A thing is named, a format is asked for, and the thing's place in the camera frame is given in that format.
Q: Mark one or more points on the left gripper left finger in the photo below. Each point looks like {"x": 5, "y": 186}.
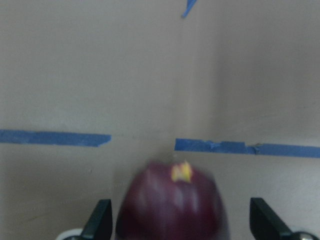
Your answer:
{"x": 100, "y": 224}

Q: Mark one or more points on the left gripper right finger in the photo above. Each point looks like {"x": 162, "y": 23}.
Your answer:
{"x": 265, "y": 224}

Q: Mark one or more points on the dark red apple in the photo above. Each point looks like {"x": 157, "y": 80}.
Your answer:
{"x": 172, "y": 201}

